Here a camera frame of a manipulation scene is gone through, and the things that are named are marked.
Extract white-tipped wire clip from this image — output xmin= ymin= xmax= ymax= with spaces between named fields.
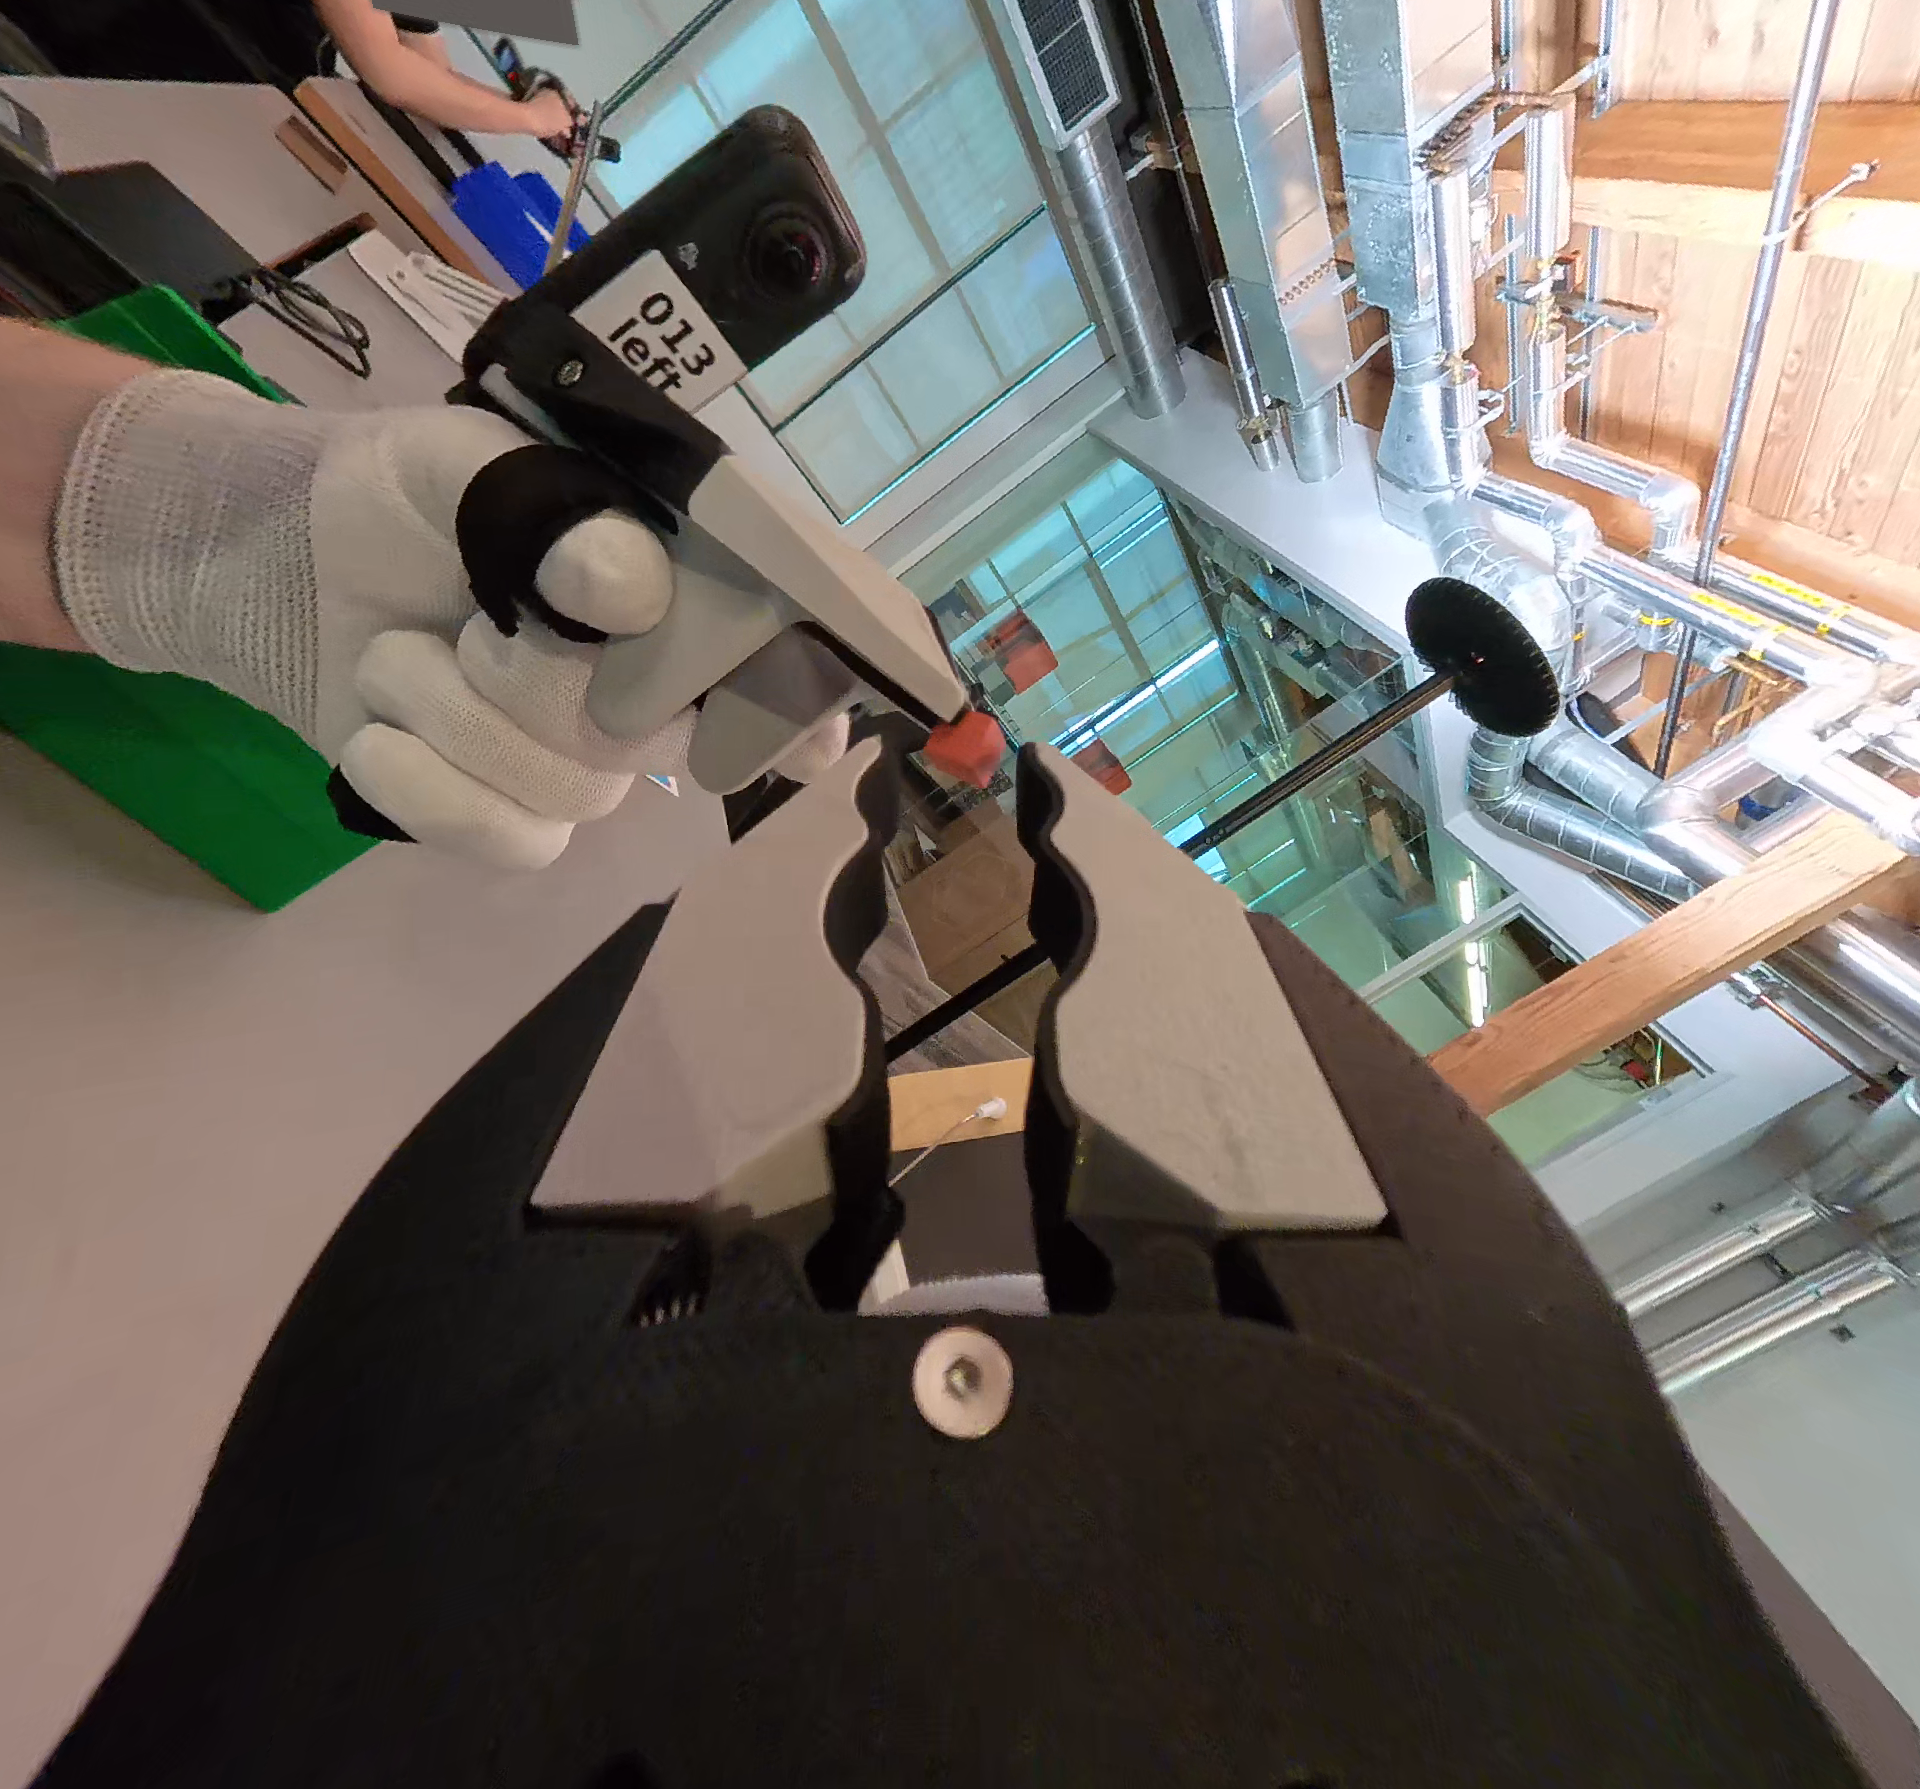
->
xmin=887 ymin=1092 xmax=1010 ymax=1194

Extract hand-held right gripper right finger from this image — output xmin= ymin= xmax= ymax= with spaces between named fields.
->
xmin=1014 ymin=743 xmax=1391 ymax=1310

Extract spiral silver air duct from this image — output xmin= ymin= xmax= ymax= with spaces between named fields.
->
xmin=948 ymin=0 xmax=1347 ymax=489

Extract black cable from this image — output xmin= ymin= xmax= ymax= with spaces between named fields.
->
xmin=239 ymin=261 xmax=377 ymax=380

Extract dark-faced wooden stand board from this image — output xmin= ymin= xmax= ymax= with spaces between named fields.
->
xmin=882 ymin=1050 xmax=1040 ymax=1288

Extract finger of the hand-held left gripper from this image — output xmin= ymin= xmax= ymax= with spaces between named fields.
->
xmin=692 ymin=645 xmax=905 ymax=794
xmin=589 ymin=450 xmax=979 ymax=743

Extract person's left hand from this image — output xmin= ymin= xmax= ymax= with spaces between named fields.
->
xmin=49 ymin=365 xmax=859 ymax=875

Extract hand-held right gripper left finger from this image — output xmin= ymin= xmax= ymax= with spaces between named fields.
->
xmin=528 ymin=735 xmax=905 ymax=1218

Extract white vent grille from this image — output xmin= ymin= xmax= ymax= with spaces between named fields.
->
xmin=979 ymin=0 xmax=1130 ymax=150

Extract blue storage bin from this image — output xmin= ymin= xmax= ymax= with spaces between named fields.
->
xmin=447 ymin=157 xmax=596 ymax=294

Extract green plastic bin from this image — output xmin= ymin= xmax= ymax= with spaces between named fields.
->
xmin=0 ymin=283 xmax=379 ymax=916

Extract person's left forearm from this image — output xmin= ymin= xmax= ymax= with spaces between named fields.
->
xmin=0 ymin=316 xmax=114 ymax=653

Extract sprinkler pipe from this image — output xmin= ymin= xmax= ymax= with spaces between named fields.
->
xmin=1649 ymin=0 xmax=1879 ymax=778

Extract large rectangular silver duct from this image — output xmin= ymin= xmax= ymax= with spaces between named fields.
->
xmin=1301 ymin=0 xmax=1506 ymax=327

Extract black laptop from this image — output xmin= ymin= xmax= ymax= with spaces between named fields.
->
xmin=0 ymin=157 xmax=267 ymax=323

